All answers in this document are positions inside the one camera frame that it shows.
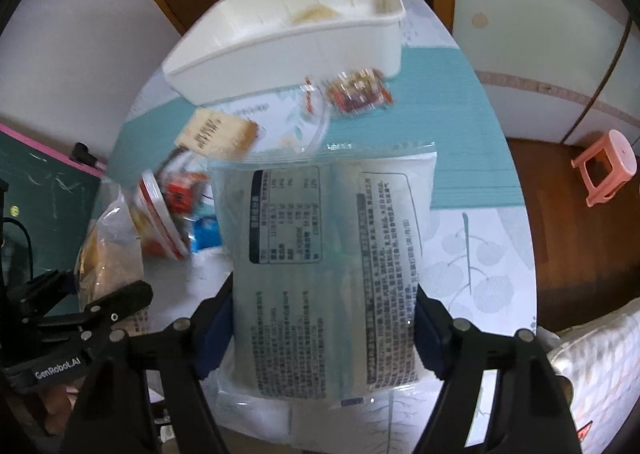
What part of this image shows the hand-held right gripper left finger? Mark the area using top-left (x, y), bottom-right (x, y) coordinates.
top-left (62, 274), bottom-right (237, 454)

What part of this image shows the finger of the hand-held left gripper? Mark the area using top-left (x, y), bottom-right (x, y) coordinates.
top-left (82, 280), bottom-right (155, 341)
top-left (10, 270), bottom-right (76, 321)

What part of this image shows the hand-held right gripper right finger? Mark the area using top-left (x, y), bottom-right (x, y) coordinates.
top-left (412, 284), bottom-right (583, 454)

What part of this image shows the large white snack packet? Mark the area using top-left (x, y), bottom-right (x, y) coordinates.
top-left (207, 141), bottom-right (441, 410)

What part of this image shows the red-brown candy packet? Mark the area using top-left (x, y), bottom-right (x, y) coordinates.
top-left (325, 68), bottom-right (396, 115)

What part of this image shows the white plastic bin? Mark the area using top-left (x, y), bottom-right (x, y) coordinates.
top-left (162, 0), bottom-right (407, 108)

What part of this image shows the person's left hand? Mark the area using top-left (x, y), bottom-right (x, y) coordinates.
top-left (44, 384), bottom-right (82, 436)

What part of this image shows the clear bread bag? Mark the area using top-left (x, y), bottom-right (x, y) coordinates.
top-left (75, 187), bottom-right (151, 335)

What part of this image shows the red instant noodle bowl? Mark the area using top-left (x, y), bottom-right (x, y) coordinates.
top-left (132, 170), bottom-right (191, 261)

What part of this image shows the blue snack packet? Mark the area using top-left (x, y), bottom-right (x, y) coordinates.
top-left (190, 214), bottom-right (223, 255)

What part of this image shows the orange-red snack packet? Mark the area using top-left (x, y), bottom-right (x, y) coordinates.
top-left (162, 169), bottom-right (211, 215)

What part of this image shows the black clip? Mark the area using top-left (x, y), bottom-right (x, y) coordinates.
top-left (72, 141), bottom-right (99, 166)

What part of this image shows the printed blanket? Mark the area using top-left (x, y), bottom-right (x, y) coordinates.
top-left (545, 301), bottom-right (640, 454)

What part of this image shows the beige cracker packet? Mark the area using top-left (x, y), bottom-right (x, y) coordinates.
top-left (174, 107), bottom-right (261, 161)

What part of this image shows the pink plastic stool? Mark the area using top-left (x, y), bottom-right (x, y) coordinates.
top-left (571, 129), bottom-right (638, 207)

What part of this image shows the thin wall cable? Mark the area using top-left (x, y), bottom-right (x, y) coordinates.
top-left (561, 17), bottom-right (633, 147)

